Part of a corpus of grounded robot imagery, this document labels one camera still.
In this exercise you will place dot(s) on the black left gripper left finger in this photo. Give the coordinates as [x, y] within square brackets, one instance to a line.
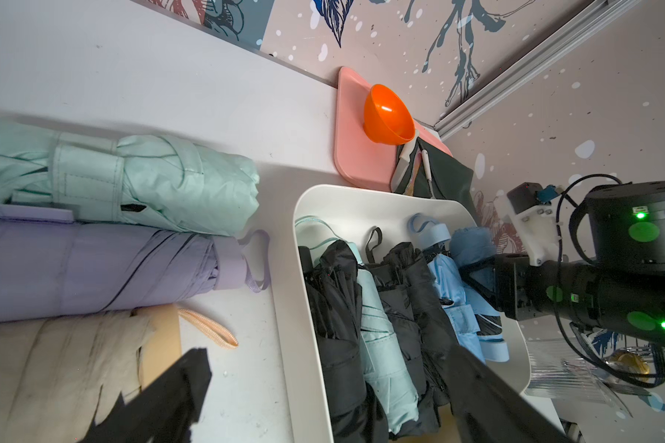
[166, 410]

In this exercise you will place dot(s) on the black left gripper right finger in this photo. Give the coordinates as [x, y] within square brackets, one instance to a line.
[486, 409]

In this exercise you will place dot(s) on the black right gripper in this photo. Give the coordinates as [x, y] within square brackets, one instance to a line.
[513, 284]

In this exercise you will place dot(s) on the light blue umbrella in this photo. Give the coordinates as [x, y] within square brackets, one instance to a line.
[477, 324]

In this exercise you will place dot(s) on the pale teal umbrella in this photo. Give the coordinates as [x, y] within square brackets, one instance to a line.
[384, 366]

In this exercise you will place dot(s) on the beige umbrella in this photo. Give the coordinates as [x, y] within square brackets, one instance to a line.
[60, 376]

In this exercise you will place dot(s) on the black umbrella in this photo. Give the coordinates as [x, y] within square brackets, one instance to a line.
[436, 332]
[335, 301]
[396, 304]

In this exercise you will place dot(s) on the purple umbrella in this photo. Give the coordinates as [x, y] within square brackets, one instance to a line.
[53, 266]

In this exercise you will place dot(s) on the black umbrella front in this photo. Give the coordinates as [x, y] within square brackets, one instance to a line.
[436, 332]

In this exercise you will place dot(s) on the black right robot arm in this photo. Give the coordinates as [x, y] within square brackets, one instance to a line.
[621, 289]

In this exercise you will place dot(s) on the white plastic storage box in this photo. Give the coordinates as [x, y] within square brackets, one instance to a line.
[351, 213]

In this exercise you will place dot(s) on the clear utensil cup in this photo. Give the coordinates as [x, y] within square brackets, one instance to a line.
[557, 373]

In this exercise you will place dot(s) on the dark green cloth napkin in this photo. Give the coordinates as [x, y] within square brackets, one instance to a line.
[451, 179]

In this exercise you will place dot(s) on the pink plastic tray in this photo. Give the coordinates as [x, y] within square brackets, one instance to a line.
[360, 161]

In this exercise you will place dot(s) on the orange plastic bowl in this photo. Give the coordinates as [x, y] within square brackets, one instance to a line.
[386, 119]

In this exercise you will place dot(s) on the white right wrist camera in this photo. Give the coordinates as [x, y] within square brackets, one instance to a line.
[533, 219]

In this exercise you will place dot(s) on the small white handled utensil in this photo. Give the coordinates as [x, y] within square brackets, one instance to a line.
[428, 172]

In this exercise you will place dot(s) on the white handled kitchen knife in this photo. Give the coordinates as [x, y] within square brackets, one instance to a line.
[402, 165]

